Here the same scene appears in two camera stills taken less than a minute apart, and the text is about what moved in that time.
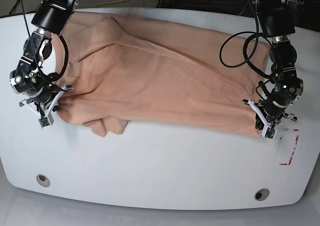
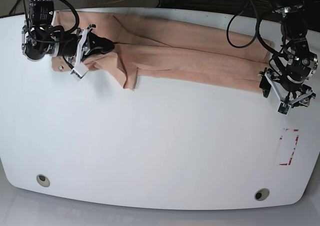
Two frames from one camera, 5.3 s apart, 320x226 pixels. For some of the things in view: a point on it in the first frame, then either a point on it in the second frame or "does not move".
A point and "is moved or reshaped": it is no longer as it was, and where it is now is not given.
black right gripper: [272, 111] to [265, 86]
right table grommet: [261, 194] does not move
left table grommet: [43, 180] does not move
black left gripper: [44, 95] to [68, 44]
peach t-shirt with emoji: [120, 69] is moved or reshaped
